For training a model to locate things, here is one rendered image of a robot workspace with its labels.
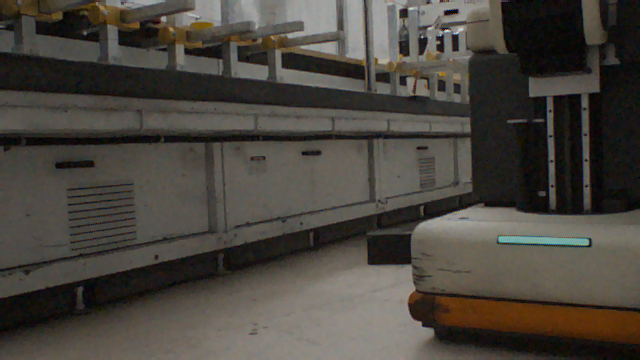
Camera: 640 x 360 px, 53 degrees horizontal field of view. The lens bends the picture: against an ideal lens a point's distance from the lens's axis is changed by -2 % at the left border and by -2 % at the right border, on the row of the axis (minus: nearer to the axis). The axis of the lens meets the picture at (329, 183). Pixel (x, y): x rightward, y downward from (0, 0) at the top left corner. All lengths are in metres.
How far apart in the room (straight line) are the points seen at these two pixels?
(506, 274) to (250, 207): 1.43
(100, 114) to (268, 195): 1.09
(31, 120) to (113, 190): 0.51
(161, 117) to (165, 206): 0.42
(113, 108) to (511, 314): 1.14
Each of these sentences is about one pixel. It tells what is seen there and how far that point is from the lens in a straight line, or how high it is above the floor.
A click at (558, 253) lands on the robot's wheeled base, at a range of 1.38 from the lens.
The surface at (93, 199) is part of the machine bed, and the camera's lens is 2.07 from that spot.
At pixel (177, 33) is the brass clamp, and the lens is 2.00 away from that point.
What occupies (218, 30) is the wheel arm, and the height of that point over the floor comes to 0.81.
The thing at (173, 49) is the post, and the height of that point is 0.76.
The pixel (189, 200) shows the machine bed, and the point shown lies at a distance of 2.36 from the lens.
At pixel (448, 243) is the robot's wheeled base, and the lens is 1.45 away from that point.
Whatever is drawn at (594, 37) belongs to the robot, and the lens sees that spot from 1.43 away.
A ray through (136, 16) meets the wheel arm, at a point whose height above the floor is 0.82.
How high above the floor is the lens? 0.45
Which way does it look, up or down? 3 degrees down
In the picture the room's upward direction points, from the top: 2 degrees counter-clockwise
